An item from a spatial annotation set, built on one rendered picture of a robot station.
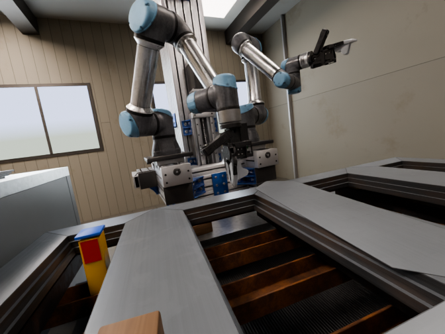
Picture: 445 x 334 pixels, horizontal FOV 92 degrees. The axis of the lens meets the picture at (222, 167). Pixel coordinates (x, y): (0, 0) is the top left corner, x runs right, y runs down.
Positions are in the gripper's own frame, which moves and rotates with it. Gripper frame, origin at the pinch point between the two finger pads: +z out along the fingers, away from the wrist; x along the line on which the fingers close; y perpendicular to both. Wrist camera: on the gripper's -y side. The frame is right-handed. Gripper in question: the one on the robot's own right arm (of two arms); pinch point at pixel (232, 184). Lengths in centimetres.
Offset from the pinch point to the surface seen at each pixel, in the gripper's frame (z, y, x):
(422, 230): 6.7, 21.4, -41.6
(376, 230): 6.6, 15.2, -37.3
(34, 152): -37, -191, 334
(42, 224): 4, -63, 19
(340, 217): 6.5, 15.2, -28.8
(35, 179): -11, -62, 22
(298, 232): 10.1, 7.3, -23.4
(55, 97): -117, -148, 337
